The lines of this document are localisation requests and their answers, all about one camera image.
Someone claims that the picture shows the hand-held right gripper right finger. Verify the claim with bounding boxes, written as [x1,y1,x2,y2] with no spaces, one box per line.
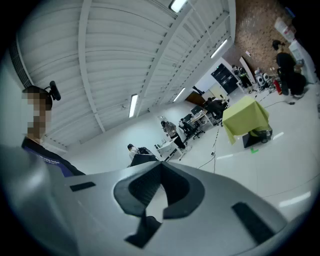
[142,161,288,256]

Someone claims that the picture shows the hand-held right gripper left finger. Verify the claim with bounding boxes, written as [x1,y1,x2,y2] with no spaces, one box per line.
[0,144,163,256]

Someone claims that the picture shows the person in dark shirt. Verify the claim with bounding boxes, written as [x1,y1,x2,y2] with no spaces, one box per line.
[21,136,86,178]

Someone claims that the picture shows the small white desk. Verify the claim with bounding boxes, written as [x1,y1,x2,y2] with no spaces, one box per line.
[156,138,188,161]

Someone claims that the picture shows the black office chair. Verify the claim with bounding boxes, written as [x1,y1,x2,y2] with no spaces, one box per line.
[186,122,206,140]

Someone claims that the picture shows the wooden office desk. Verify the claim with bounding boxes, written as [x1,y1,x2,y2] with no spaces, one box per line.
[189,108,213,126]

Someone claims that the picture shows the person's head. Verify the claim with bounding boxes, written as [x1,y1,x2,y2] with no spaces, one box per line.
[21,85,53,141]

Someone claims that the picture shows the yellow-green cloth covered table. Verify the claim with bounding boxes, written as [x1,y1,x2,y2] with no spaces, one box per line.
[221,95,270,146]

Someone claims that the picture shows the white ceiling light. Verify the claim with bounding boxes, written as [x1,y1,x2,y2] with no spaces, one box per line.
[128,93,139,118]
[168,0,188,13]
[172,87,186,103]
[210,38,228,60]

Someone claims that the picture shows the black cabinet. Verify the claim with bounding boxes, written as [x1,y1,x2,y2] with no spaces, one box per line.
[211,63,238,95]

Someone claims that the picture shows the panda toy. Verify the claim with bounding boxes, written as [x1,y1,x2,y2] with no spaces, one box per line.
[254,69,266,86]

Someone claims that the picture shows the ceiling air vent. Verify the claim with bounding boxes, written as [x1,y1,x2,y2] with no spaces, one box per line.
[8,37,33,88]

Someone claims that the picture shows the white sacks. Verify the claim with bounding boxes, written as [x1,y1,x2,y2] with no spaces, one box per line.
[274,16,297,42]

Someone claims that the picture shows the black head-mounted camera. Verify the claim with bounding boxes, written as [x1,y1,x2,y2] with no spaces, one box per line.
[44,80,62,102]

